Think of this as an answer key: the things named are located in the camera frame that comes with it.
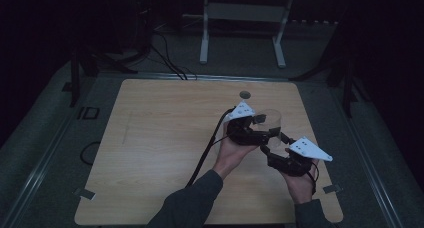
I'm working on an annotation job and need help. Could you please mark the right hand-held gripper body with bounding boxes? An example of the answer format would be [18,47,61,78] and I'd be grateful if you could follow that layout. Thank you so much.
[266,136,334,178]

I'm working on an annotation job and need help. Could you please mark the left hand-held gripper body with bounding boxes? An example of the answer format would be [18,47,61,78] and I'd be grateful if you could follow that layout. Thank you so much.
[223,100,270,147]

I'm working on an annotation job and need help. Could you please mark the clear plastic cup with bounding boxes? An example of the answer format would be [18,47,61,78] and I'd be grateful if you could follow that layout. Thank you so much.
[255,108,283,148]

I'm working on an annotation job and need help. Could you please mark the person's right hand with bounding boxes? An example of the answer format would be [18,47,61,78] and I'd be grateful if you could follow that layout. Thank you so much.
[282,159,320,205]

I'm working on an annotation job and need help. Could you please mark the person's left hand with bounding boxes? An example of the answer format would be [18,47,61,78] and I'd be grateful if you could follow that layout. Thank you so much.
[212,138,260,181]

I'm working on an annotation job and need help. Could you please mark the grey tape piece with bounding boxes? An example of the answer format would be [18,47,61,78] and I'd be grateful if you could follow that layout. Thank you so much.
[73,187,97,201]
[322,184,343,195]

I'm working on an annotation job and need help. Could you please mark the white metal stand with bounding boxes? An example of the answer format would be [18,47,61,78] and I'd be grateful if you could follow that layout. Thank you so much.
[198,0,297,69]

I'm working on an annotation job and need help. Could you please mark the white power strip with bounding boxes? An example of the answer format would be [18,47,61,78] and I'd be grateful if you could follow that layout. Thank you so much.
[290,19,340,26]

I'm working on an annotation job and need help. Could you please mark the dark equipment rack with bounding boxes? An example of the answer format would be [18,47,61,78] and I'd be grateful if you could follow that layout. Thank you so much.
[132,0,155,56]

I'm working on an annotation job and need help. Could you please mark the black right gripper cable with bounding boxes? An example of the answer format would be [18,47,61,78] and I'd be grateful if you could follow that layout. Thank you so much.
[305,161,320,196]

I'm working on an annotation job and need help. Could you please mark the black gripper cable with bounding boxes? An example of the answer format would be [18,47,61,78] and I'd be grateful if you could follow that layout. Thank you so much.
[305,161,320,196]
[185,107,235,189]

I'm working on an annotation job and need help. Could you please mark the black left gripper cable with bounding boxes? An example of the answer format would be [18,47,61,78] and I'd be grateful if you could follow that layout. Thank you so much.
[185,107,235,189]

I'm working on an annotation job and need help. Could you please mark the black floor cables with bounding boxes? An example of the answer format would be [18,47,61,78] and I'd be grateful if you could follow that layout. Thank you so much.
[149,30,198,81]

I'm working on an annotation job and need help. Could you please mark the black cable loop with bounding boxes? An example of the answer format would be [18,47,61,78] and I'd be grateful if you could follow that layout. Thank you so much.
[79,140,102,166]

